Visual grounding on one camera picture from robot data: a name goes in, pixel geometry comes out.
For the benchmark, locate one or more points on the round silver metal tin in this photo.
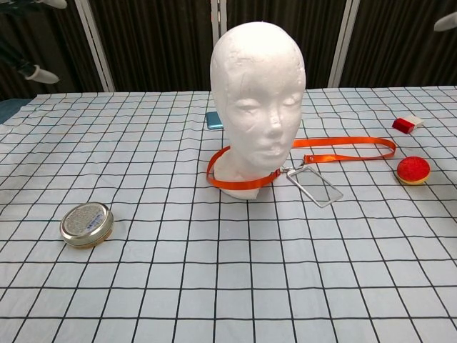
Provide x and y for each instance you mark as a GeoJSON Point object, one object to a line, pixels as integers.
{"type": "Point", "coordinates": [85, 223]}

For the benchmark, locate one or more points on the black folding screen panel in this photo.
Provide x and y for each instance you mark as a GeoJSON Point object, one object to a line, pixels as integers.
{"type": "Point", "coordinates": [314, 43]}
{"type": "Point", "coordinates": [64, 43]}
{"type": "Point", "coordinates": [400, 46]}
{"type": "Point", "coordinates": [160, 43]}

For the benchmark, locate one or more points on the light blue smartphone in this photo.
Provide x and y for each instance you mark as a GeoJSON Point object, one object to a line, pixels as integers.
{"type": "Point", "coordinates": [214, 120]}

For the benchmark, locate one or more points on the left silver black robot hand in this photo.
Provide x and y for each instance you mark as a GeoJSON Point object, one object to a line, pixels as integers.
{"type": "Point", "coordinates": [43, 75]}

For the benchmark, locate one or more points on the red and white block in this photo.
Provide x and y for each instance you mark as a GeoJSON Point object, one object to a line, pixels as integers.
{"type": "Point", "coordinates": [405, 125]}

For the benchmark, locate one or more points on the white black checkered tablecloth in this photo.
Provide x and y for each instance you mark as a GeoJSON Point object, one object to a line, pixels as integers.
{"type": "Point", "coordinates": [214, 268]}

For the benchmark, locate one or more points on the clear badge holder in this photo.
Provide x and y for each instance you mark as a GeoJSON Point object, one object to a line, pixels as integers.
{"type": "Point", "coordinates": [316, 187]}

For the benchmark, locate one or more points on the white foam mannequin head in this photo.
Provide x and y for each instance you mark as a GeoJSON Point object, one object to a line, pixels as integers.
{"type": "Point", "coordinates": [257, 82]}

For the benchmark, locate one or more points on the teal padded table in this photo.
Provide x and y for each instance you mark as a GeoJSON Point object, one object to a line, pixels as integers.
{"type": "Point", "coordinates": [9, 109]}

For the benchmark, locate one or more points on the red knitted ball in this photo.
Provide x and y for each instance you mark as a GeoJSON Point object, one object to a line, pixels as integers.
{"type": "Point", "coordinates": [413, 168]}

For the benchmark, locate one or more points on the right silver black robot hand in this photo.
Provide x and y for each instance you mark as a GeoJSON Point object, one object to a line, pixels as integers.
{"type": "Point", "coordinates": [448, 23]}

